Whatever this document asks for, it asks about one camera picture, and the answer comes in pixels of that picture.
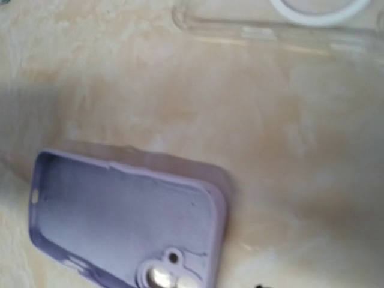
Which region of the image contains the lavender phone case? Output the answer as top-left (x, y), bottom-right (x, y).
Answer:
top-left (28, 142), bottom-right (233, 287)

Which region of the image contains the clear case upper horizontal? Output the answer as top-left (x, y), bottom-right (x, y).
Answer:
top-left (171, 1), bottom-right (383, 63)

